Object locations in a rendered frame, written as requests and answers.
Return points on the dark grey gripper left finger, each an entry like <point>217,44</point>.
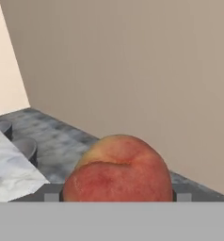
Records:
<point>49,194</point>

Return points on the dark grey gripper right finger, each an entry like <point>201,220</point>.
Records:
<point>192,194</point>

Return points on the red yellow peach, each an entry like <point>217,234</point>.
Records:
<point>120,175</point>

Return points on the dark grey round stool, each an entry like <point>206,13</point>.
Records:
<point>27,149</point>
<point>4,128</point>

